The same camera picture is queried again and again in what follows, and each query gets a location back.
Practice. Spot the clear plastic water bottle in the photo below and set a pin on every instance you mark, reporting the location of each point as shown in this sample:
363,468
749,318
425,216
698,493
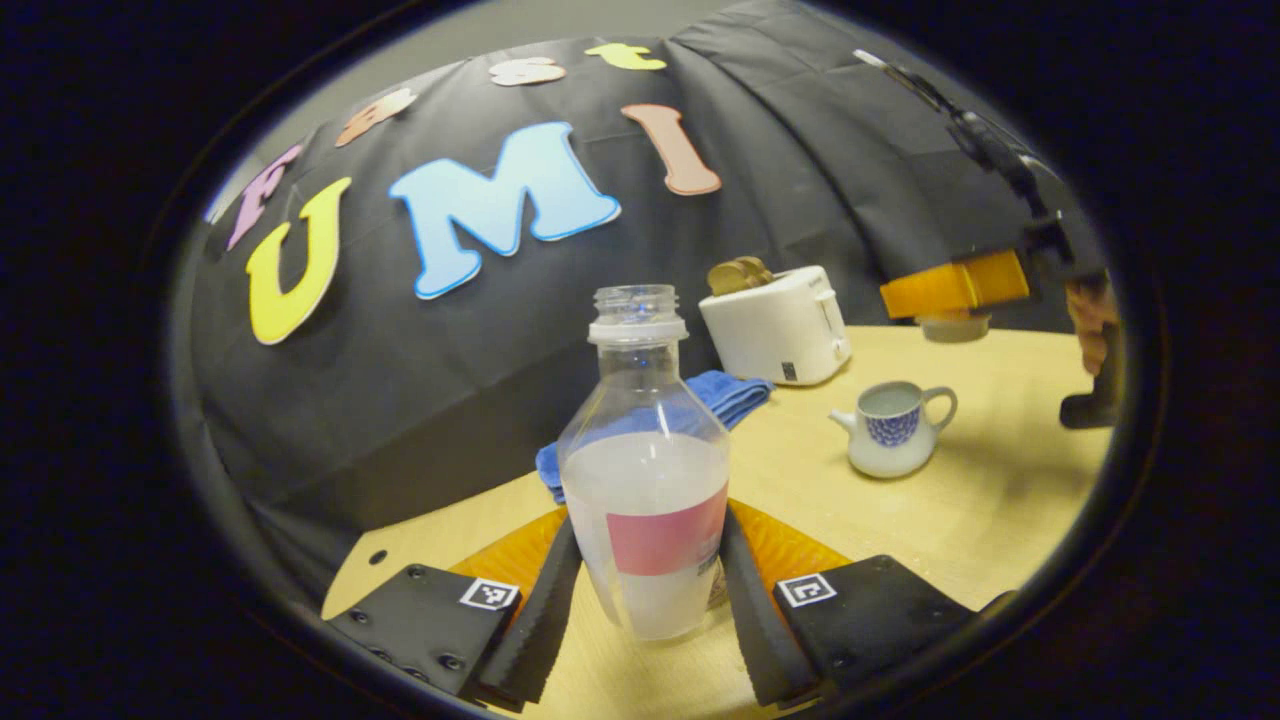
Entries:
645,480

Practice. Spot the black backdrop cloth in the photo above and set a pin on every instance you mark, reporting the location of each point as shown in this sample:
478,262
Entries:
400,400

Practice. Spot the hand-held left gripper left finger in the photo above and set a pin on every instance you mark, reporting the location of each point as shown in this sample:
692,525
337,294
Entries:
540,630

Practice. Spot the white blue-patterned teacup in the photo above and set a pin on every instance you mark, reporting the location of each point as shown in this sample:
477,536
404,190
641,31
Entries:
890,440

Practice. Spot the white toaster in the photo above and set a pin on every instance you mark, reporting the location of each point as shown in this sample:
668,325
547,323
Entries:
780,330

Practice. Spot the brown toast slice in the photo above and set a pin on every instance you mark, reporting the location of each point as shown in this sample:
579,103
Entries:
725,280
758,270

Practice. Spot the folded blue towel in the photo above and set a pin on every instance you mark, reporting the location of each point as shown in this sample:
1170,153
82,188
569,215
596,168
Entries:
735,395

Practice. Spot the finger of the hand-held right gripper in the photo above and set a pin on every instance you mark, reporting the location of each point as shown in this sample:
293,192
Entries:
950,290

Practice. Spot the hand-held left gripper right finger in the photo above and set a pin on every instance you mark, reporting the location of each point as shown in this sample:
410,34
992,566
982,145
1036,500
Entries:
760,640

